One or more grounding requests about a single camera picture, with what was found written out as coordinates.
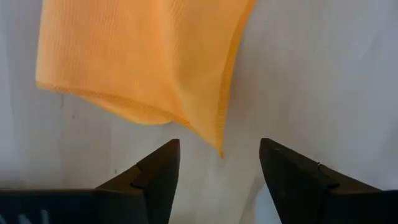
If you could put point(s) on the orange microfiber towel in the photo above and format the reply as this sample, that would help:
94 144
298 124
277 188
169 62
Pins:
140 62

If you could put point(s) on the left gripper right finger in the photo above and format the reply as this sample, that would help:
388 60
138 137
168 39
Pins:
292 180

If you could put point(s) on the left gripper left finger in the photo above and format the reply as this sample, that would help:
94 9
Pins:
161 180

